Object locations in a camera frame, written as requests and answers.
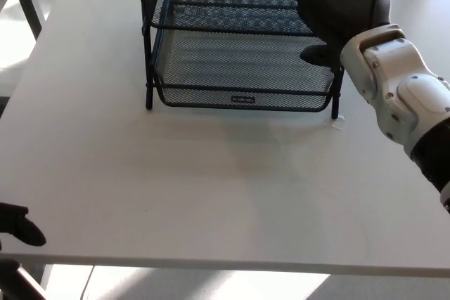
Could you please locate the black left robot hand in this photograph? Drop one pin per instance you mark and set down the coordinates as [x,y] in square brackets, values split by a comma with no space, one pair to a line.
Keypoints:
[21,224]

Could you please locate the black metal organizer frame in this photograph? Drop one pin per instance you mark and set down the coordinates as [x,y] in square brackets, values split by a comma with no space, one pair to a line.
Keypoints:
[149,98]

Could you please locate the white desk leg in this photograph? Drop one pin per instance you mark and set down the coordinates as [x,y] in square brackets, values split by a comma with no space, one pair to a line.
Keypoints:
[46,275]

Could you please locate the black mesh tray with label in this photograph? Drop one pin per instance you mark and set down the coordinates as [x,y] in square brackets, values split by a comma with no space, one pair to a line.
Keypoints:
[228,64]

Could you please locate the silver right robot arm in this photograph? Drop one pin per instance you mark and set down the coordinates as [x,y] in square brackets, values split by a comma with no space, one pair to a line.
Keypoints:
[386,78]

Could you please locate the dark metal bar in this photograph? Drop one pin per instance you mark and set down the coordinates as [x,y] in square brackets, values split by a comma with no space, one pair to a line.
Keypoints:
[31,284]

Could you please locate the white side table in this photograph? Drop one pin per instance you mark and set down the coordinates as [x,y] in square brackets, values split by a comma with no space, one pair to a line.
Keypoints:
[31,12]

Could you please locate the clear tape piece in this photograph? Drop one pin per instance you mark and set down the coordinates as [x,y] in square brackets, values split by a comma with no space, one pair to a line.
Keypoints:
[338,125]

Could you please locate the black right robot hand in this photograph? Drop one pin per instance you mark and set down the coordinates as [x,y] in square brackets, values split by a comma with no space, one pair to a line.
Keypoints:
[341,1]

